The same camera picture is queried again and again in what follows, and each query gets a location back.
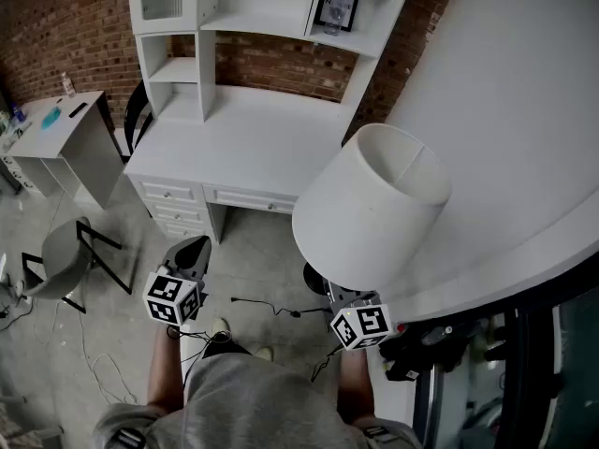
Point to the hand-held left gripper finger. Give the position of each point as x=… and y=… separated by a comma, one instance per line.
x=180, y=252
x=201, y=260

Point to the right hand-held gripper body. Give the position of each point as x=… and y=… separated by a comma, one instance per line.
x=362, y=325

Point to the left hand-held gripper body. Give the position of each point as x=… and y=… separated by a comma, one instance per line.
x=168, y=297

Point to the white table lamp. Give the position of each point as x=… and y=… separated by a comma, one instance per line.
x=365, y=213

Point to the person's left forearm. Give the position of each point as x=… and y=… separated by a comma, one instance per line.
x=164, y=372

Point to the person's right forearm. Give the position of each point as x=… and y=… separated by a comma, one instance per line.
x=356, y=386

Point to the person's beige shoe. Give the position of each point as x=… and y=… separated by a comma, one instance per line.
x=264, y=353
x=221, y=328

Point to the black trousers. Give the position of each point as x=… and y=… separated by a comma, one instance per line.
x=224, y=348

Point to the grey shirt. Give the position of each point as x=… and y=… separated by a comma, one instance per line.
x=252, y=409

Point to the small white table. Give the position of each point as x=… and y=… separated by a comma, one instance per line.
x=51, y=143

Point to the black remote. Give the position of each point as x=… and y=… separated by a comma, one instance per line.
x=78, y=110

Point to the teal cloth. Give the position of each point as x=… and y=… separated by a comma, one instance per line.
x=51, y=118

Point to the white labelled bottle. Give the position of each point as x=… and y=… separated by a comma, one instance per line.
x=67, y=84

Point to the white crumpled object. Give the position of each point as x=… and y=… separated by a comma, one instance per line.
x=16, y=134

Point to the small blue bottle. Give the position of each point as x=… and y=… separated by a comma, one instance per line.
x=17, y=113

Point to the large white furniture top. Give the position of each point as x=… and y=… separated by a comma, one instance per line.
x=505, y=134

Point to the black framed picture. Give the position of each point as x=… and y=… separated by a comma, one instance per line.
x=320, y=7

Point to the grey chair with black frame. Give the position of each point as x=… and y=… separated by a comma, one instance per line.
x=61, y=260

